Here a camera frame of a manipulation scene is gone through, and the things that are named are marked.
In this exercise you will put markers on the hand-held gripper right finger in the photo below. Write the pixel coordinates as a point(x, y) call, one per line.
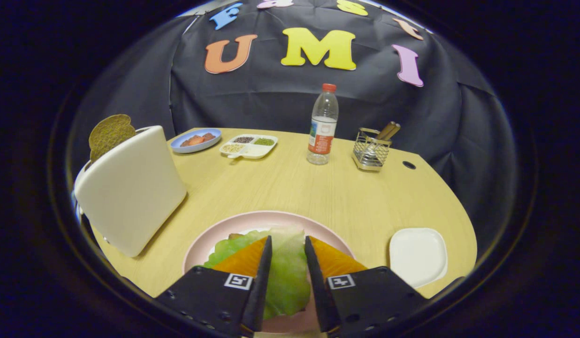
point(318, 286)

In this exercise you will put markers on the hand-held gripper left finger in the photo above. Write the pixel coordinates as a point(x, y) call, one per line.
point(262, 286)

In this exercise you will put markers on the green lettuce leaf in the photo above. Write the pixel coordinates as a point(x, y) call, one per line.
point(287, 272)

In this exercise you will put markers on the brown bread slice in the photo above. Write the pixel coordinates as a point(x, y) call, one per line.
point(109, 134)

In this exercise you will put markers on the pink round plate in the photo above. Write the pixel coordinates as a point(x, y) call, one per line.
point(252, 220)

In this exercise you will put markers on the white square plate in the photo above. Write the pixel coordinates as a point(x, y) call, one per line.
point(416, 256)

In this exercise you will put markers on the white divided tray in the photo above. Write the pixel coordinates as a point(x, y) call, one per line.
point(259, 151)

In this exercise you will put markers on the yellow grains pile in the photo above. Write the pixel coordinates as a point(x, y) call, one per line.
point(233, 148)

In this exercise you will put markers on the green beans pile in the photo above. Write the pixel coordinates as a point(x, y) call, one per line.
point(264, 141)

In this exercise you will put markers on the dark seeds pile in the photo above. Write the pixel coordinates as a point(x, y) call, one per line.
point(243, 139)

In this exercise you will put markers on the clear plastic water bottle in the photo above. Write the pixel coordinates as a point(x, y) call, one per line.
point(322, 136)

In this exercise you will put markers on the blue plate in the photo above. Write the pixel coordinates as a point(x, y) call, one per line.
point(191, 149)

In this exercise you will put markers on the red tomato slices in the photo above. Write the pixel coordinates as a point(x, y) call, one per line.
point(196, 140)

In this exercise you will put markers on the white toaster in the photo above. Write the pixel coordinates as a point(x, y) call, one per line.
point(130, 192)

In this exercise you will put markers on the black backdrop cloth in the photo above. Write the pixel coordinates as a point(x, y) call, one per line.
point(271, 98)

